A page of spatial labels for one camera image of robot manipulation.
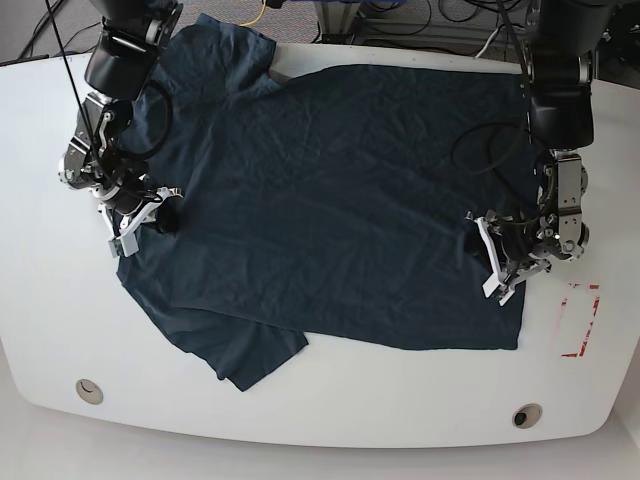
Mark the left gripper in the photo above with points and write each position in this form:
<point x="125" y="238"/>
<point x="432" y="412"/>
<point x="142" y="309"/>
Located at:
<point x="501" y="247"/>

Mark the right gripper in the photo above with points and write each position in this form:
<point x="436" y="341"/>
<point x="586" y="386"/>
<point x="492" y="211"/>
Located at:
<point x="123" y="213"/>

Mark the dark navy t-shirt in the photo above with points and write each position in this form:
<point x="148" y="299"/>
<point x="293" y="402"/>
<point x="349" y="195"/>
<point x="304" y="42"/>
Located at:
<point x="331" y="203"/>

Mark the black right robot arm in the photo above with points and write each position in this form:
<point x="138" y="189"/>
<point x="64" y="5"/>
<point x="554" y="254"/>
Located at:
<point x="133" y="37"/>

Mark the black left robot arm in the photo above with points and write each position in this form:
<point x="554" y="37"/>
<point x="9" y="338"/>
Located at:
<point x="558" y="66"/>

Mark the red tape rectangle marking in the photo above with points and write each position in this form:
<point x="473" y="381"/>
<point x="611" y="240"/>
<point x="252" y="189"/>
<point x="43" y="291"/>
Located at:
<point x="579" y="308"/>

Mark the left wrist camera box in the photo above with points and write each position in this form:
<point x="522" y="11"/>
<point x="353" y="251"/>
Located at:
<point x="495" y="288"/>

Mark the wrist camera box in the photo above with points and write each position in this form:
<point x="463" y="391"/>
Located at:
<point x="123" y="246"/>
<point x="495" y="288"/>

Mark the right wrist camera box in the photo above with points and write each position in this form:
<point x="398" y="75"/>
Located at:
<point x="123" y="246"/>

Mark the right table cable grommet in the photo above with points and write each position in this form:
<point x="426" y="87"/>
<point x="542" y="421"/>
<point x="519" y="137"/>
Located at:
<point x="527" y="416"/>

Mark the table cable grommet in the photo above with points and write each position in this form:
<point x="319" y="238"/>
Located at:
<point x="89" y="392"/>
<point x="527" y="416"/>

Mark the left table cable grommet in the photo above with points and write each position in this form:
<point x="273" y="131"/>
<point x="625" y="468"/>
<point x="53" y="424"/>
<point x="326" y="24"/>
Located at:
<point x="89" y="392"/>

